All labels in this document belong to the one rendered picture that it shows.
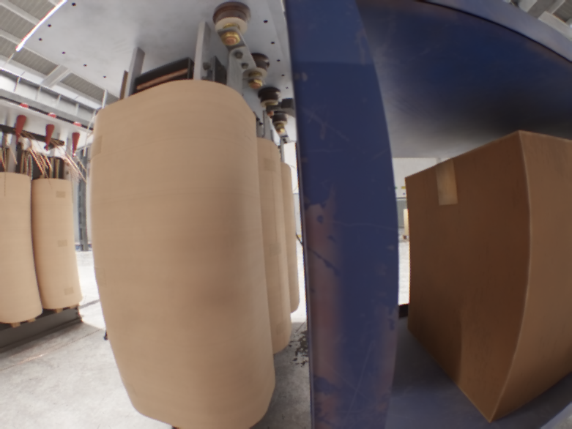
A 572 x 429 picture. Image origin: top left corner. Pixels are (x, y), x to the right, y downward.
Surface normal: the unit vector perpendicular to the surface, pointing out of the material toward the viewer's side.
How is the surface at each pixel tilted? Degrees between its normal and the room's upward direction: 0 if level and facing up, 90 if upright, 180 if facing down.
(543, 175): 90
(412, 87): 180
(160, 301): 90
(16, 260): 90
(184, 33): 180
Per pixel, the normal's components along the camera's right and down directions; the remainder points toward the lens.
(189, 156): 0.38, -0.04
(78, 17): 0.07, 1.00
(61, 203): 0.99, -0.07
